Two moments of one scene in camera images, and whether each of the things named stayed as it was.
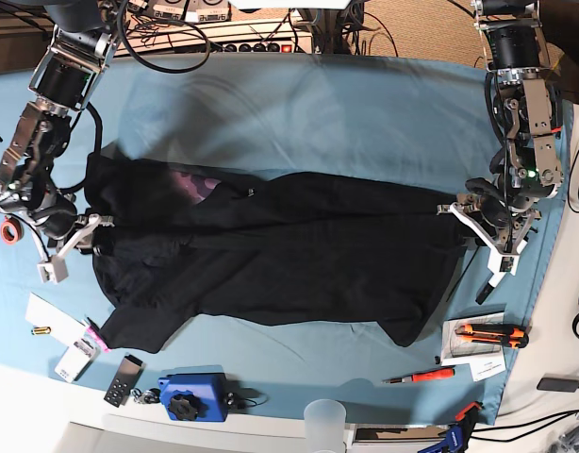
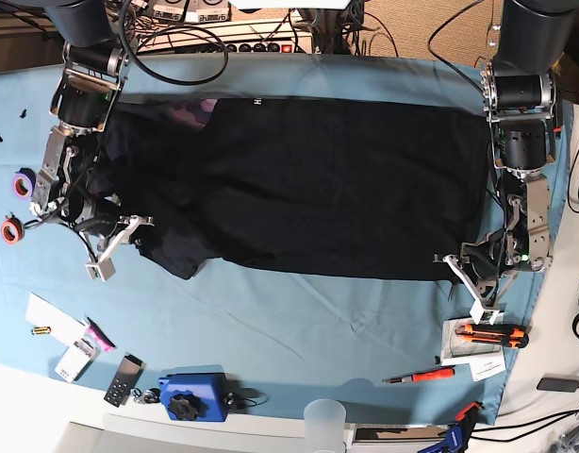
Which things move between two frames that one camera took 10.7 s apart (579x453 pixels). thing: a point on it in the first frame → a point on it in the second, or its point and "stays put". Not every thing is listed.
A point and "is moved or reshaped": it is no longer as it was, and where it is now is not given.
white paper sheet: [41, 313] stays put
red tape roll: [11, 230] stays put
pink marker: [94, 332] stays put
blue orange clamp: [456, 436] stays put
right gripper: [501, 228] → [486, 266]
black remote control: [125, 379] stays put
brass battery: [41, 330] stays put
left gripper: [88, 225] → [106, 233]
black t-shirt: [187, 237] is moved or reshaped
